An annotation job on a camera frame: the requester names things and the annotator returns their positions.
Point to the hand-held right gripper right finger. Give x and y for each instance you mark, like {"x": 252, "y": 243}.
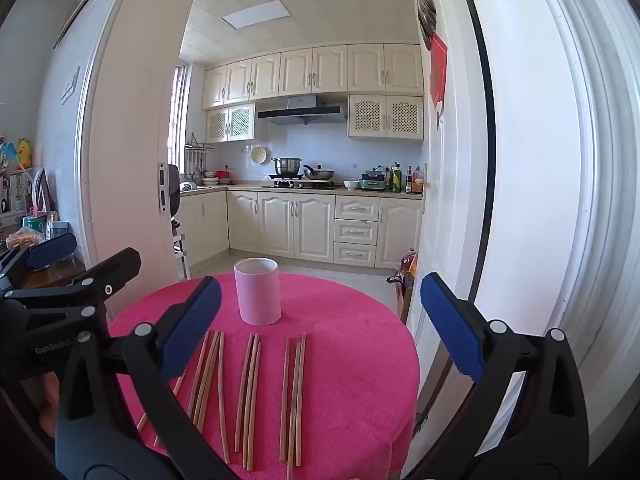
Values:
{"x": 452, "y": 327}

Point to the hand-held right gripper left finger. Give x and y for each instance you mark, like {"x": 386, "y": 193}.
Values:
{"x": 192, "y": 327}

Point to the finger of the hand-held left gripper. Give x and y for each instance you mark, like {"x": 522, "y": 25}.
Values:
{"x": 116, "y": 267}
{"x": 50, "y": 251}

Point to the pink cylindrical utensil holder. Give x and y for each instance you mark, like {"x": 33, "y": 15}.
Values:
{"x": 257, "y": 295}

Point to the bunch of wooden chopsticks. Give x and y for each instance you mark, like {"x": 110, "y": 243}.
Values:
{"x": 250, "y": 410}

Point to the dark wooden side cabinet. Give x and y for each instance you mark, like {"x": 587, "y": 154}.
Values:
{"x": 55, "y": 274}

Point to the orange snack bag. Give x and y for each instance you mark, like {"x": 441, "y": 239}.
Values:
{"x": 22, "y": 237}

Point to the teal box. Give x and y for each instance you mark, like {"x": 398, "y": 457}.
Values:
{"x": 35, "y": 222}

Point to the dark triangular stand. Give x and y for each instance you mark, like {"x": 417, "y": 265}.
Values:
{"x": 42, "y": 190}

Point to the white step stool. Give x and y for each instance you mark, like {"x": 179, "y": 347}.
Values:
{"x": 181, "y": 255}

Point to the row of books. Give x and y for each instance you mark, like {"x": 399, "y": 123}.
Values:
{"x": 12, "y": 195}

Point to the metal door lock plate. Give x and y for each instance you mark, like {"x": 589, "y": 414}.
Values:
{"x": 163, "y": 201}
{"x": 163, "y": 172}

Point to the black chair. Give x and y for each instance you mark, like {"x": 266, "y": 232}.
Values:
{"x": 173, "y": 190}

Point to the yellow plush toy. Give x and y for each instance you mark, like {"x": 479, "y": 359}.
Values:
{"x": 23, "y": 152}

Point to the blue colourful toy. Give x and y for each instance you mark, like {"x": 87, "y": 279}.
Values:
{"x": 7, "y": 152}

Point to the steel basin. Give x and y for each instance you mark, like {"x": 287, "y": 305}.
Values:
{"x": 189, "y": 186}

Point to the cream kitchen drawer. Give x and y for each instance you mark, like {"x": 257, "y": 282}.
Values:
{"x": 355, "y": 254}
{"x": 356, "y": 231}
{"x": 356, "y": 208}

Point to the stacked white bowls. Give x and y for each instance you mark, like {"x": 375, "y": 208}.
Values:
{"x": 210, "y": 179}

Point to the cream base cabinets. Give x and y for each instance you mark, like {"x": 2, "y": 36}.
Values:
{"x": 275, "y": 225}

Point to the white door with lock plates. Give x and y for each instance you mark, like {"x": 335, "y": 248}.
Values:
{"x": 125, "y": 135}

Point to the magenta fuzzy table cover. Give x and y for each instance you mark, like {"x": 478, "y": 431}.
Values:
{"x": 340, "y": 400}

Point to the hanging utensil rack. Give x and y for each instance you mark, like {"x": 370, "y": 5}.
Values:
{"x": 197, "y": 152}

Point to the red pot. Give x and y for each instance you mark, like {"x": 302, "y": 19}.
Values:
{"x": 225, "y": 176}

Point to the white door with red poster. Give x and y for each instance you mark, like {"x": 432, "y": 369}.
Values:
{"x": 460, "y": 185}

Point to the kitchen countertop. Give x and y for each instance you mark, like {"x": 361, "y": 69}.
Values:
{"x": 240, "y": 188}

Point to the dark sauce bottle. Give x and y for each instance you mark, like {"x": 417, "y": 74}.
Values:
{"x": 408, "y": 180}

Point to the green glass bottle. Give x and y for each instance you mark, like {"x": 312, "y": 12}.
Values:
{"x": 396, "y": 177}

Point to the green electric cooker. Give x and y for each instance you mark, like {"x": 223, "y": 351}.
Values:
{"x": 373, "y": 182}

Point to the kitchen window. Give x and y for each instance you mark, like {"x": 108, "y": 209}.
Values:
{"x": 176, "y": 110}

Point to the white bowl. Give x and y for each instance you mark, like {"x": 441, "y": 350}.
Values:
{"x": 351, "y": 184}

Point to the gas stove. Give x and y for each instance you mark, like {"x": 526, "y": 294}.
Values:
{"x": 300, "y": 184}

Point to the cream lattice door cabinet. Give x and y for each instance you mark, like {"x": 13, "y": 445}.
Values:
{"x": 386, "y": 116}
{"x": 230, "y": 124}

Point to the steel stock pot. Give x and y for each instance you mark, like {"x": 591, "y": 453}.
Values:
{"x": 287, "y": 167}

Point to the dark wok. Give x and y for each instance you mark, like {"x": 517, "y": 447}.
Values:
{"x": 320, "y": 174}

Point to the steel range hood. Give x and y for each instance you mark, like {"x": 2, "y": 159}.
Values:
{"x": 300, "y": 112}

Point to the red paper poster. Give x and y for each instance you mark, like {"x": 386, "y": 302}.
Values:
{"x": 439, "y": 67}

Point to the ceiling light panel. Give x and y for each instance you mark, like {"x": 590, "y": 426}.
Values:
{"x": 255, "y": 15}

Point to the round pale wall plate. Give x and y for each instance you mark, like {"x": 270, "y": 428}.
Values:
{"x": 259, "y": 154}

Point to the framed wall picture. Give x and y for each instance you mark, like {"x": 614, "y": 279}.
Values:
{"x": 82, "y": 0}

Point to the cream upper wall cabinets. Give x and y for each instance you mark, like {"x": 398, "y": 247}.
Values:
{"x": 310, "y": 70}

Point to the round dark wall ornament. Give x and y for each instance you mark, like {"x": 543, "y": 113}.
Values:
{"x": 426, "y": 10}

